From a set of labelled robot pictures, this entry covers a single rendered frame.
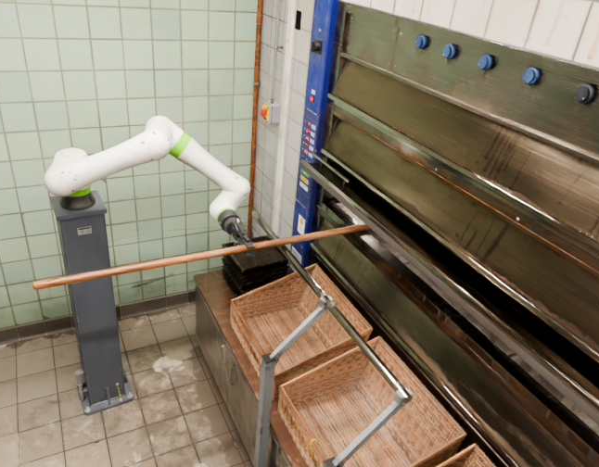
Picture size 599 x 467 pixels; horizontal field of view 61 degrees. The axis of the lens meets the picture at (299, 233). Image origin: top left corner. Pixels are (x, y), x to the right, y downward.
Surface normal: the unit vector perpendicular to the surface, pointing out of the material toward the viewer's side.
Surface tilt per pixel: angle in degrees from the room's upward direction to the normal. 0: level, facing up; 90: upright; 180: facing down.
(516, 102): 90
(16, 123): 90
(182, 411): 0
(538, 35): 90
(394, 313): 70
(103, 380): 90
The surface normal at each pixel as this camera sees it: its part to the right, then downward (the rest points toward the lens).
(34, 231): 0.44, 0.48
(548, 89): -0.89, 0.15
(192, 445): 0.09, -0.86
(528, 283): -0.81, -0.15
